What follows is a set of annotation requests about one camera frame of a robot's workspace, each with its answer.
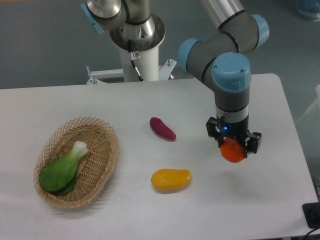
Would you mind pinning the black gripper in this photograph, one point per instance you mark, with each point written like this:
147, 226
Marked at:
218, 128

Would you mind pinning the orange fruit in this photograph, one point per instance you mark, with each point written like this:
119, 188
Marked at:
232, 151

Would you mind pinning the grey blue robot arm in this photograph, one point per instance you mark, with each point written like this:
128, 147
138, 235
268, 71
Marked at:
220, 63

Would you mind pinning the woven wicker basket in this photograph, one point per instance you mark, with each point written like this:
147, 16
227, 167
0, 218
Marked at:
94, 168

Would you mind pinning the purple sweet potato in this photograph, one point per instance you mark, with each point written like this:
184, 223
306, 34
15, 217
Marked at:
162, 130

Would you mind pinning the yellow mango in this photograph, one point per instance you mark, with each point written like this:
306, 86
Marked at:
169, 180

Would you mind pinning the black device at table edge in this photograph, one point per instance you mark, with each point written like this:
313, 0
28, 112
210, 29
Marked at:
312, 214

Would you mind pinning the blue object top right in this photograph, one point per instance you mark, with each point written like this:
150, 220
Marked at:
308, 9

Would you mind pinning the green bok choy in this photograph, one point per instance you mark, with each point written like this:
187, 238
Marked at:
60, 175

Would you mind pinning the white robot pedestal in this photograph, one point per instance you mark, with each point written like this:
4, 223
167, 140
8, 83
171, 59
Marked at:
138, 46

